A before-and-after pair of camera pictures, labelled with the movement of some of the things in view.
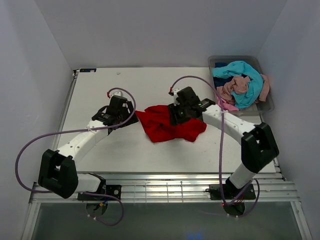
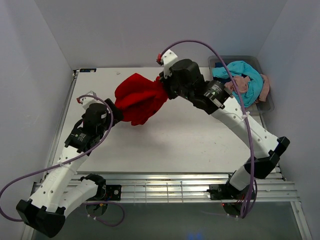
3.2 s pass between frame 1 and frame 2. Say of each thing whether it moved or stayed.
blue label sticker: stayed
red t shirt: moved
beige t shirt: stayed
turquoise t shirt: stayed
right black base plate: stayed
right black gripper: moved
